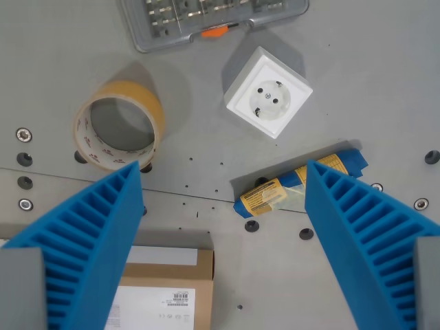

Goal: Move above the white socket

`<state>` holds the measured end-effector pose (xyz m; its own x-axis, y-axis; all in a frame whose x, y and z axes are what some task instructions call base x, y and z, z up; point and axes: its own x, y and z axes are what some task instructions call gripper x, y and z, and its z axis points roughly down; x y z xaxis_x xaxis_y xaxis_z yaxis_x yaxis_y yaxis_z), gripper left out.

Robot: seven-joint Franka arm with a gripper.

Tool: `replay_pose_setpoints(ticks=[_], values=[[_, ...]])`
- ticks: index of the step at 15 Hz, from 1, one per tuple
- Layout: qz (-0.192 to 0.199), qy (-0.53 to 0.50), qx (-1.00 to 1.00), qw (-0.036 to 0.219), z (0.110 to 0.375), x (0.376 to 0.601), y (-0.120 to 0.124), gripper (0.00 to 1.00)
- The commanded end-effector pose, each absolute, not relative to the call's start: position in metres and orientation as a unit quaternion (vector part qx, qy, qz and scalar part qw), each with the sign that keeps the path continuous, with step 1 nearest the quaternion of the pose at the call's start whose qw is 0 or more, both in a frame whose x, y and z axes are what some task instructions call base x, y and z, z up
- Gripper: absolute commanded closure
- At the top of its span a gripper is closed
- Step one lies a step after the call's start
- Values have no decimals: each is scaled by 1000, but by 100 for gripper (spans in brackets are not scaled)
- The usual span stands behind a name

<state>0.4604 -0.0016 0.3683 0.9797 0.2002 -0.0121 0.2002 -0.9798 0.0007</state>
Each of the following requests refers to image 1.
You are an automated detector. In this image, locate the blue and yellow wrapped package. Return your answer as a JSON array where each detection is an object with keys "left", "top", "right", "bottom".
[{"left": 233, "top": 147, "right": 369, "bottom": 219}]

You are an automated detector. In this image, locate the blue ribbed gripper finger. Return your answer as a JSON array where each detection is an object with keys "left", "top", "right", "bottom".
[
  {"left": 0, "top": 159, "right": 145, "bottom": 330},
  {"left": 304, "top": 159, "right": 440, "bottom": 330}
]

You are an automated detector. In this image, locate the grey transparent parts organizer box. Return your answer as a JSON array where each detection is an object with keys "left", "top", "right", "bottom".
[{"left": 120, "top": 0, "right": 310, "bottom": 54}]

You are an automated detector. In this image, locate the white wall socket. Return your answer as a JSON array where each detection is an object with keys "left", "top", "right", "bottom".
[{"left": 223, "top": 46, "right": 314, "bottom": 140}]

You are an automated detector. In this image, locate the brown packing tape roll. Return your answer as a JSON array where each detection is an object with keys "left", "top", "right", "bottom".
[{"left": 74, "top": 80, "right": 166, "bottom": 173}]

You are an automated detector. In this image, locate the brown cardboard box with label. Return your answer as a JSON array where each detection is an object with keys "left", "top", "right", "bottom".
[{"left": 102, "top": 245, "right": 215, "bottom": 330}]

